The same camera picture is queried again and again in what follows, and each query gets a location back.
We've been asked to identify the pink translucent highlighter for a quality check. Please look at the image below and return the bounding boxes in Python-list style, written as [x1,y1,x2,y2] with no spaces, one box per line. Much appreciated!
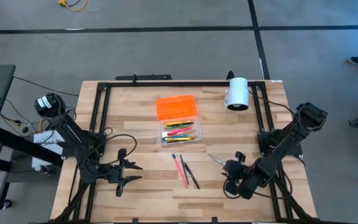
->
[166,126,194,136]

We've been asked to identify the white spot lamp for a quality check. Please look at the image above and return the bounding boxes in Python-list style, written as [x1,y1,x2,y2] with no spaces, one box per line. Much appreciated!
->
[223,70,250,112]

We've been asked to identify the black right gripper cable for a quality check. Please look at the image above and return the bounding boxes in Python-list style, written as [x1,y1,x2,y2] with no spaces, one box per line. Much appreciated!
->
[222,179,241,200]

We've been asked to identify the black aluminium table frame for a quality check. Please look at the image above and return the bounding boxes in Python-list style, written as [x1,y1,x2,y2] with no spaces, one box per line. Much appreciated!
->
[50,80,319,224]

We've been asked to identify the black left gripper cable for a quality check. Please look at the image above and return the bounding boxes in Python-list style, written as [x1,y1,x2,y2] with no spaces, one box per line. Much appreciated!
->
[87,133,138,167]

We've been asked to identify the black lamp cable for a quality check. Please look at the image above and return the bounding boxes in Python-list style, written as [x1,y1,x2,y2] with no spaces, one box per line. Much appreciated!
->
[247,88,296,116]

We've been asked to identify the pink pencil blue end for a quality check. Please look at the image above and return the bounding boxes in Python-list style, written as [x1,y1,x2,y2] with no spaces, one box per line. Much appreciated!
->
[172,153,188,189]

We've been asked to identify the black bar at table edge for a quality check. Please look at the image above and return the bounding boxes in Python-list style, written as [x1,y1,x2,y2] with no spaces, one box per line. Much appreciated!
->
[115,73,173,82]

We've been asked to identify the blue marker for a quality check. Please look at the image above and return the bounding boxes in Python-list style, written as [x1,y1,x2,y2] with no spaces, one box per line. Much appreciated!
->
[162,133,188,141]

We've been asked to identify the clear box with orange lid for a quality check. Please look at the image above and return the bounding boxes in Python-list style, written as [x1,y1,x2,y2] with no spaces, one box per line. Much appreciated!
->
[155,95,203,146]

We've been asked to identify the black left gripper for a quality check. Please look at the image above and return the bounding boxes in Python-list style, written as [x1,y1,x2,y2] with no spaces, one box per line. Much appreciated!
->
[99,148,143,197]

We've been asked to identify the yellow floor cable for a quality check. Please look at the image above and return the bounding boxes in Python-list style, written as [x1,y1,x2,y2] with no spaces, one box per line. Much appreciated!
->
[57,0,89,12]

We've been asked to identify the black floor cable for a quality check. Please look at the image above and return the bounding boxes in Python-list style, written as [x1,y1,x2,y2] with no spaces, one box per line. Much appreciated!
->
[12,75,80,97]

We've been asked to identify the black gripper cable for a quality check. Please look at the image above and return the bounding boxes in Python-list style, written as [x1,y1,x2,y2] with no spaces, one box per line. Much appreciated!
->
[222,179,241,200]
[87,133,138,167]

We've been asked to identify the white labelled box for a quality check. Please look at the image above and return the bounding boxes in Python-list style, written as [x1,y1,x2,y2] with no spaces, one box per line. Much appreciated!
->
[31,129,65,169]

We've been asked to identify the yellow pen black print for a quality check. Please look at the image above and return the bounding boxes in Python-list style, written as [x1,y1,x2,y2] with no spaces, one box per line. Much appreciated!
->
[165,120,192,126]

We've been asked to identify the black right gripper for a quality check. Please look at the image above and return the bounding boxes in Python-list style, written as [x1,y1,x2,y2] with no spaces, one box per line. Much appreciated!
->
[223,151,260,200]

